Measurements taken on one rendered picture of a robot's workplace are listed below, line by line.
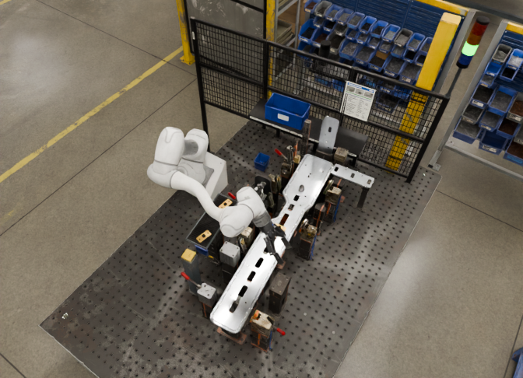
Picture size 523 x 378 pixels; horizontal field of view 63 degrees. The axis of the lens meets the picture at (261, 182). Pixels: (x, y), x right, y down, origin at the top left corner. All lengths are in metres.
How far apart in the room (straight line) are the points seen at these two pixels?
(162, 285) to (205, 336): 0.44
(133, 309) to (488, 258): 2.96
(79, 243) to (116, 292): 1.22
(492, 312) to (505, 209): 1.10
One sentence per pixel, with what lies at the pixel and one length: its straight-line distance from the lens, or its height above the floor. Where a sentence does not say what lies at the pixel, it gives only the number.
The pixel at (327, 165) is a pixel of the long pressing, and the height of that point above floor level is 1.00.
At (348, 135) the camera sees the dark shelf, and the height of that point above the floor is 1.03.
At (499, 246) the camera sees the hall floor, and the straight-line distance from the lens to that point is 4.37.
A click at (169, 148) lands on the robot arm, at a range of 2.34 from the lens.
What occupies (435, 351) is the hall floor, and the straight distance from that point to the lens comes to 3.69.
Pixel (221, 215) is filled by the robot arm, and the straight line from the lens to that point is 2.04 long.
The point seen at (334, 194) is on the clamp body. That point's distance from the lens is 2.86.
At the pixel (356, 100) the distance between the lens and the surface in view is 3.11.
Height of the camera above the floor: 3.28
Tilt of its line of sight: 52 degrees down
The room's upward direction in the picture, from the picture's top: 2 degrees clockwise
